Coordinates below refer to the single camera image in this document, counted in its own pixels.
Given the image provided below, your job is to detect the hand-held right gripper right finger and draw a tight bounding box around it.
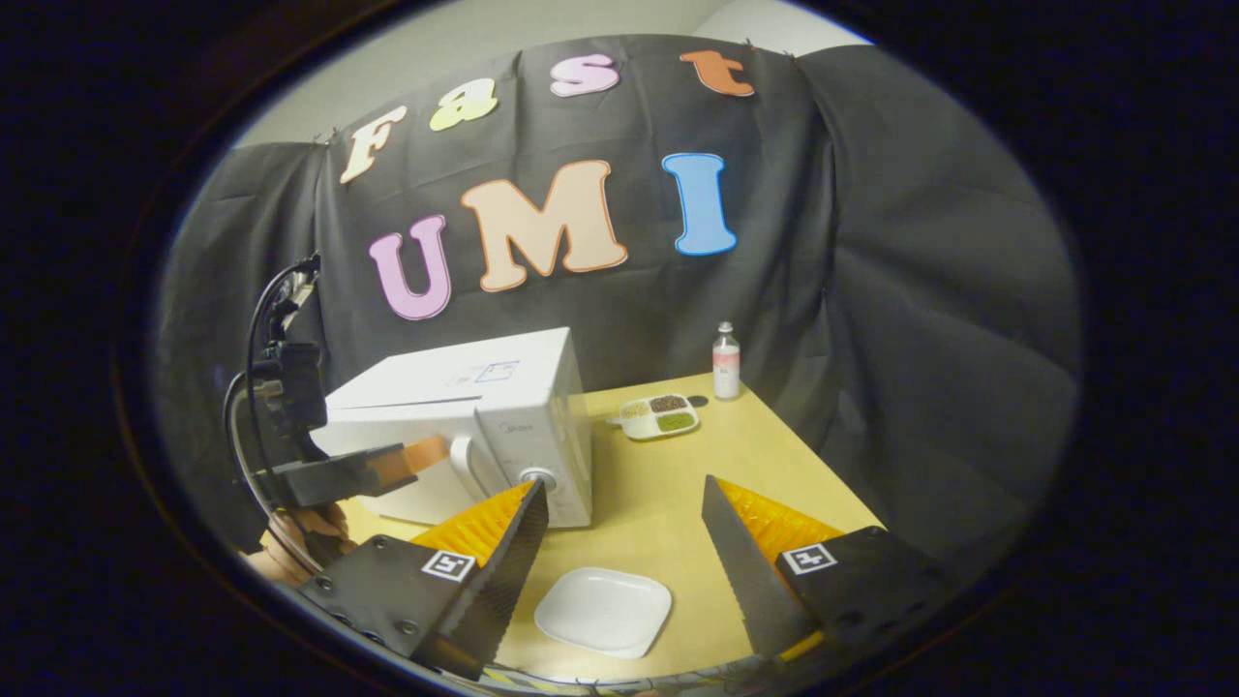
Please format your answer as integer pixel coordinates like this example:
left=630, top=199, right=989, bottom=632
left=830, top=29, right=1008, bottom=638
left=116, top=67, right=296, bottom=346
left=702, top=474, right=959, bottom=669

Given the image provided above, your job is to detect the white divided dish with seeds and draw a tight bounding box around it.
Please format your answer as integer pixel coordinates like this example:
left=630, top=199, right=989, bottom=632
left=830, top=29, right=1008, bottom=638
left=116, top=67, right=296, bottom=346
left=608, top=393, right=700, bottom=441

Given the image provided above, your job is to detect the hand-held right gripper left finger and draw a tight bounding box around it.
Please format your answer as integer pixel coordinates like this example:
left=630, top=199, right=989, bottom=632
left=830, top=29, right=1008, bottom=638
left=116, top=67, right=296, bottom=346
left=298, top=479, right=550, bottom=681

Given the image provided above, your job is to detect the white microwave oven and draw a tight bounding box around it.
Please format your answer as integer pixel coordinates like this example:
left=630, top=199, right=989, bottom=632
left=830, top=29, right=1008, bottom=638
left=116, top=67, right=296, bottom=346
left=310, top=327, right=594, bottom=529

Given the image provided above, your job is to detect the white square plate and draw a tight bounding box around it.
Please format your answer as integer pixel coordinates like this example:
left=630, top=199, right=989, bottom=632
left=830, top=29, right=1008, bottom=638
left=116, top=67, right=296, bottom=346
left=533, top=567, right=673, bottom=660

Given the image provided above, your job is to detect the black backdrop cloth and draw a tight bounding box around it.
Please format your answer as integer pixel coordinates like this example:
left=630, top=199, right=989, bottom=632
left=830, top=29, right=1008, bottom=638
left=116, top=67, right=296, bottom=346
left=155, top=34, right=1083, bottom=582

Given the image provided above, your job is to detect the clear bottle with pink label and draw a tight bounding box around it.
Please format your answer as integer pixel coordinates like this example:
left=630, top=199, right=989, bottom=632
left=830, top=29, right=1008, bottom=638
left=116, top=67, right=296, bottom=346
left=712, top=321, right=741, bottom=401

